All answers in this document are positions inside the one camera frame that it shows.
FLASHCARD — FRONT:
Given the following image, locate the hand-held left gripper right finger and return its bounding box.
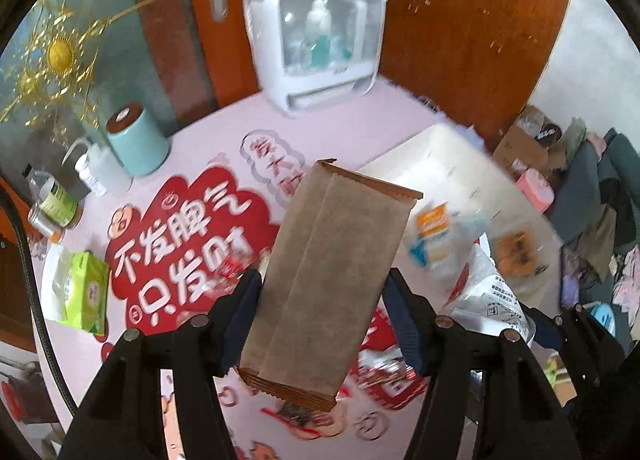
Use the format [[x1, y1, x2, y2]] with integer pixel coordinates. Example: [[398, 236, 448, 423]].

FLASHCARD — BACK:
[[381, 267, 581, 460]]

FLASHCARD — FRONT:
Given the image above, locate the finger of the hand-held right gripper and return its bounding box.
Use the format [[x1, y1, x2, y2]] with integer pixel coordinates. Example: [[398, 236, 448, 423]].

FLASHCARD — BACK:
[[520, 304, 628, 391]]

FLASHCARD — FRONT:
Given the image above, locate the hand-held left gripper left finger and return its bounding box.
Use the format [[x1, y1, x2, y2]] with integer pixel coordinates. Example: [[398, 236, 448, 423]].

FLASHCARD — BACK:
[[57, 267, 266, 460]]

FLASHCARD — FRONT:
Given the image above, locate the red-white snack packet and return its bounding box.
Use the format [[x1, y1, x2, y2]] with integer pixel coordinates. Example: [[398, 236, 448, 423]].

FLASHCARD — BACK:
[[350, 347, 426, 391]]

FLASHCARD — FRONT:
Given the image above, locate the small orange snack packet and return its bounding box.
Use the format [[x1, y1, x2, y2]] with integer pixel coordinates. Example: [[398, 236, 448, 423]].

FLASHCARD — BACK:
[[215, 250, 271, 291]]

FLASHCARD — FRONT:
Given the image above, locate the large pale printed packet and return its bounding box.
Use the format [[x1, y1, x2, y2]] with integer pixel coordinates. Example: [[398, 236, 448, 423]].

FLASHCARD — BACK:
[[442, 245, 536, 346]]

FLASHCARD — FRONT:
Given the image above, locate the orange pastry packet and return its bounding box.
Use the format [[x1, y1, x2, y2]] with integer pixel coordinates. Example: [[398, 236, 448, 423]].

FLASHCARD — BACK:
[[492, 230, 548, 281]]

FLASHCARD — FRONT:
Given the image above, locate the white-blue snack packet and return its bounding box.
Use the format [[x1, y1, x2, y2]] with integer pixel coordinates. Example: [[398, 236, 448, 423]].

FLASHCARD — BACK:
[[405, 203, 493, 276]]

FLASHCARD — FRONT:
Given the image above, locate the brown cracker packet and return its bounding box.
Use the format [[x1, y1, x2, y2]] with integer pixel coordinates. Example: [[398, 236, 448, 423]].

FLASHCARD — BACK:
[[237, 159, 424, 413]]

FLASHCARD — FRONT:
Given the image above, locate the white plastic bin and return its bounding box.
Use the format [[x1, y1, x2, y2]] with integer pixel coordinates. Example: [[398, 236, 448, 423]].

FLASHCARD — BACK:
[[356, 123, 563, 321]]

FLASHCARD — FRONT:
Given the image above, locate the pile of clothes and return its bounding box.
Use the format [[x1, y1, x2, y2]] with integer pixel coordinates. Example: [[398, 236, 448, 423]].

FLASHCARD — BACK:
[[545, 117, 640, 341]]

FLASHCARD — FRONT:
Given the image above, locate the green tissue pack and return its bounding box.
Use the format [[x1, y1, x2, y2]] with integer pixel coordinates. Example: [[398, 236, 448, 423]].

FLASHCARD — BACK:
[[42, 243, 111, 336]]

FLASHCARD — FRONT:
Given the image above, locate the cardboard box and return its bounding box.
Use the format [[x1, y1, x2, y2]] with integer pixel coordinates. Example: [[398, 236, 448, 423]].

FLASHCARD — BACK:
[[492, 105, 566, 181]]

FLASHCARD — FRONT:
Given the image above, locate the pink printed tablecloth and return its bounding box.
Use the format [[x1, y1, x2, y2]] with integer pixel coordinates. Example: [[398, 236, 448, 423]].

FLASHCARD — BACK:
[[30, 78, 566, 460]]

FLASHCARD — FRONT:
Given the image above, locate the white squeeze bottle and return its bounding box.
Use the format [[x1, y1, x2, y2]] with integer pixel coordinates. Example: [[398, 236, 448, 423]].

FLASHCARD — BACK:
[[62, 137, 133, 196]]

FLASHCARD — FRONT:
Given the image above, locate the teal canister brown lid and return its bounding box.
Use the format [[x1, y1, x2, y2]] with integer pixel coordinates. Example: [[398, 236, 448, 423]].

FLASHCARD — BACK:
[[105, 103, 171, 177]]

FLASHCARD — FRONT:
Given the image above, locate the white pill bottle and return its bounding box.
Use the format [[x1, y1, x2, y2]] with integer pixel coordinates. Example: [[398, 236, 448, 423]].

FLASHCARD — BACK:
[[75, 160, 107, 197]]

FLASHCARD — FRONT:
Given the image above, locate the metal can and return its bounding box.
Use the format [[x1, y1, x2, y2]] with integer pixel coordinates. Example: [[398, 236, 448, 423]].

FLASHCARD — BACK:
[[27, 207, 66, 243]]

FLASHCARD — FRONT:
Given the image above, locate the glass bottle green label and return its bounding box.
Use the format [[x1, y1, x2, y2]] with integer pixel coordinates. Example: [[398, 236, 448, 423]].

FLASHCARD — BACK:
[[22, 165, 83, 230]]

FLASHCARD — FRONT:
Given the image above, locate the white sterilizer cabinet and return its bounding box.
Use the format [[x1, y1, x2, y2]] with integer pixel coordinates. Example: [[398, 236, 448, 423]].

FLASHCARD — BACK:
[[242, 0, 391, 118]]

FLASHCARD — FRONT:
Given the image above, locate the white bottle teal label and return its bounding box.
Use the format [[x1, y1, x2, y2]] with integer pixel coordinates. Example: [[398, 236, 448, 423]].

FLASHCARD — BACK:
[[307, 0, 333, 68]]

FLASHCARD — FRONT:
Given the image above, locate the gold door ornament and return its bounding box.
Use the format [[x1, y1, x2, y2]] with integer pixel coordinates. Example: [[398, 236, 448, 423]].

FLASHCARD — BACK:
[[0, 0, 188, 141]]

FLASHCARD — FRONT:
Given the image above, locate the black cable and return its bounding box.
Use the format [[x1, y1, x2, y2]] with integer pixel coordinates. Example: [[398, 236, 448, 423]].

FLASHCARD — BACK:
[[0, 187, 78, 413]]

